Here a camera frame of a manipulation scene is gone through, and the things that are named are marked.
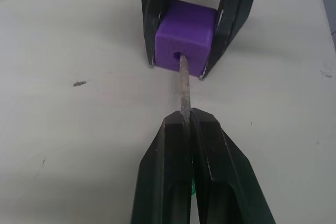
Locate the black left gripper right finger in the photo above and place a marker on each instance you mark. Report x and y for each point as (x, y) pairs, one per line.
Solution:
(225, 182)

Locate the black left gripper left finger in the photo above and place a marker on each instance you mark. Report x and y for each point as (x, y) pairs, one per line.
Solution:
(162, 176)

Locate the purple block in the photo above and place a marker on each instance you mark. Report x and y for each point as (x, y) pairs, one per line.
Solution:
(183, 32)

